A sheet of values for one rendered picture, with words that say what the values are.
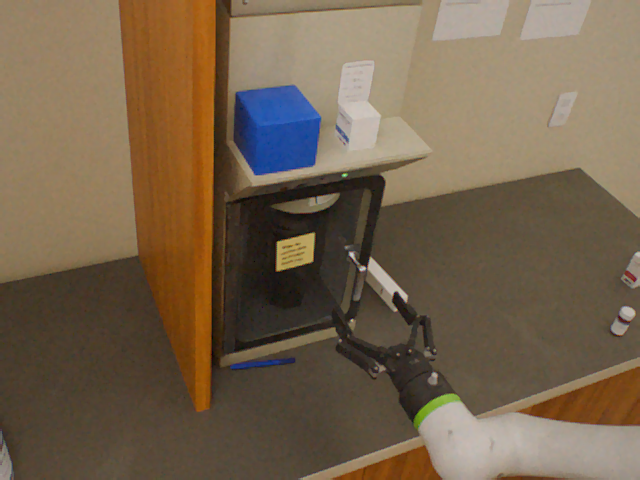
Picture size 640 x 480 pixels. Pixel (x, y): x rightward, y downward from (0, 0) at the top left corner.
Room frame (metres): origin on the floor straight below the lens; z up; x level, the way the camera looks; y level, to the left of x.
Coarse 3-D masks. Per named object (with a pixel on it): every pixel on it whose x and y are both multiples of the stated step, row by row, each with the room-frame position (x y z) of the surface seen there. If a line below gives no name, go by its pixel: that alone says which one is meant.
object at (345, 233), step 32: (288, 192) 0.96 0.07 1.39; (320, 192) 0.99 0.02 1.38; (352, 192) 1.03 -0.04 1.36; (256, 224) 0.94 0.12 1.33; (288, 224) 0.97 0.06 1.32; (320, 224) 1.00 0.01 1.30; (352, 224) 1.03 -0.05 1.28; (256, 256) 0.94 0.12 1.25; (320, 256) 1.00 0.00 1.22; (256, 288) 0.94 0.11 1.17; (288, 288) 0.97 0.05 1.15; (320, 288) 1.01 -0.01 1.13; (352, 288) 1.05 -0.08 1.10; (256, 320) 0.94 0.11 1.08; (288, 320) 0.98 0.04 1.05; (320, 320) 1.02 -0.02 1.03; (352, 320) 1.06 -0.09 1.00
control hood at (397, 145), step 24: (384, 120) 1.05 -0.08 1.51; (336, 144) 0.95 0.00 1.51; (384, 144) 0.97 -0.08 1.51; (408, 144) 0.98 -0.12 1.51; (240, 168) 0.86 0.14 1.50; (312, 168) 0.87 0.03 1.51; (336, 168) 0.89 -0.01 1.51; (360, 168) 0.92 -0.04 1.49; (384, 168) 1.00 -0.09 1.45; (240, 192) 0.86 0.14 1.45
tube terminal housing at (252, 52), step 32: (224, 32) 0.94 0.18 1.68; (256, 32) 0.94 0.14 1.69; (288, 32) 0.96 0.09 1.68; (320, 32) 0.99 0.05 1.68; (352, 32) 1.02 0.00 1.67; (384, 32) 1.05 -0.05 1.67; (416, 32) 1.08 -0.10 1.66; (224, 64) 0.93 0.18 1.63; (256, 64) 0.94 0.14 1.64; (288, 64) 0.96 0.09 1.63; (320, 64) 0.99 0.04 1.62; (384, 64) 1.05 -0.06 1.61; (224, 96) 0.93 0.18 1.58; (320, 96) 1.00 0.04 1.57; (384, 96) 1.06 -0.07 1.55; (224, 128) 0.93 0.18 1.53; (224, 160) 0.92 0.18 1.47; (224, 192) 0.92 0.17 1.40; (224, 224) 0.92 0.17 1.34; (256, 352) 0.96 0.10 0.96
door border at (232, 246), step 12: (240, 204) 0.92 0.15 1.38; (240, 216) 0.92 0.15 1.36; (228, 228) 0.90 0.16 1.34; (228, 264) 0.91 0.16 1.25; (228, 288) 0.91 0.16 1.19; (228, 300) 0.91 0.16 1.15; (228, 312) 0.91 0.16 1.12; (228, 324) 0.91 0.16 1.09; (228, 336) 0.91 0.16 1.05; (228, 348) 0.91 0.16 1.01
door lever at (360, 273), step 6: (354, 252) 1.04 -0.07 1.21; (348, 258) 1.03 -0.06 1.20; (354, 258) 1.03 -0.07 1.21; (354, 264) 1.02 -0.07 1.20; (360, 264) 1.01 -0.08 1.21; (360, 270) 1.00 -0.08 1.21; (360, 276) 0.99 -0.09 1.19; (354, 282) 1.00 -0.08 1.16; (360, 282) 1.00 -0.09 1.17; (354, 288) 1.00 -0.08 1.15; (360, 288) 1.00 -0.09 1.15; (354, 294) 1.00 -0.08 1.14; (360, 294) 1.00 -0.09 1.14; (354, 300) 0.99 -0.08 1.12
